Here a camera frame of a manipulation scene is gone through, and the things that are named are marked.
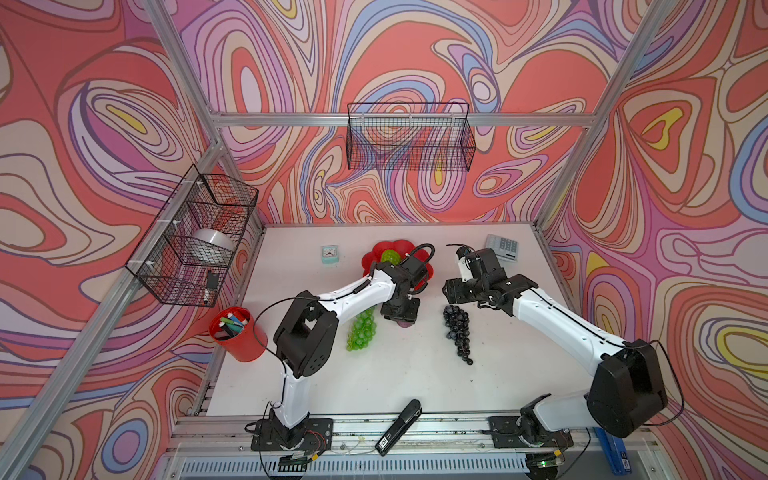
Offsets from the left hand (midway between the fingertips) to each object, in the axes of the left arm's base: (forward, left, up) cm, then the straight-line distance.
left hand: (412, 321), depth 87 cm
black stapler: (-27, +4, -3) cm, 27 cm away
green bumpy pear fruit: (+25, +6, 0) cm, 26 cm away
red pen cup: (-4, +51, +3) cm, 51 cm away
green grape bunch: (-1, +15, -3) cm, 15 cm away
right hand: (+5, -12, +6) cm, 15 cm away
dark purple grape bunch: (0, -14, -1) cm, 14 cm away
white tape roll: (+10, +51, +26) cm, 58 cm away
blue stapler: (-32, -46, -2) cm, 56 cm away
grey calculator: (+31, -37, -4) cm, 49 cm away
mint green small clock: (+29, +29, -3) cm, 41 cm away
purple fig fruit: (-1, +3, +1) cm, 3 cm away
